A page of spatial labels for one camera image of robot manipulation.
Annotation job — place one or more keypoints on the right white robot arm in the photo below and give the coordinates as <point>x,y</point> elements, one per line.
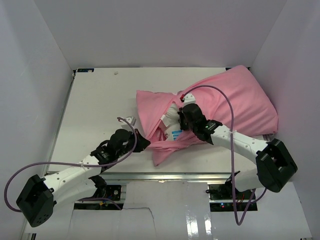
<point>274,164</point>

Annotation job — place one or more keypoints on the aluminium table front rail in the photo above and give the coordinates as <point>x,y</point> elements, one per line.
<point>162,176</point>

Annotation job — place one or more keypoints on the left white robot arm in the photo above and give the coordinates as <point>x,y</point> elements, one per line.
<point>41,196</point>

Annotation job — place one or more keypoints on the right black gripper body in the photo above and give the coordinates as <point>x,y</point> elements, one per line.
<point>185,124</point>

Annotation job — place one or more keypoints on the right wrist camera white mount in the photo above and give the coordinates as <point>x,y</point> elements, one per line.
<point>188,98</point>

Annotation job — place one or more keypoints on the pink floral pillowcase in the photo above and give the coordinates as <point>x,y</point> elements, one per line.
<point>233,98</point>

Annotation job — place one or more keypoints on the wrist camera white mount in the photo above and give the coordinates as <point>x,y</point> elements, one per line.
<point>188,98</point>
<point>127,121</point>

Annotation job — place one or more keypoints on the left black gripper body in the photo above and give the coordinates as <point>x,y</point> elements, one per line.
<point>138,147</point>

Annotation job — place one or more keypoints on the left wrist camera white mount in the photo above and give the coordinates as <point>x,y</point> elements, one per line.
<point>127,121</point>

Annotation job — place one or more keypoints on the white pillow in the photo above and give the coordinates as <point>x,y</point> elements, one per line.
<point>169,123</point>

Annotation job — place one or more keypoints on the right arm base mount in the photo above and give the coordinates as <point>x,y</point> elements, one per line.
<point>220,195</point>

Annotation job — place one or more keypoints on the left blue table label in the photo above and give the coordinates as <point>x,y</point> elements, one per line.
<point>85,70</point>

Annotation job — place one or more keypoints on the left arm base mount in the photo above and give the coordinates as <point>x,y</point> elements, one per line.
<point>105,198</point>

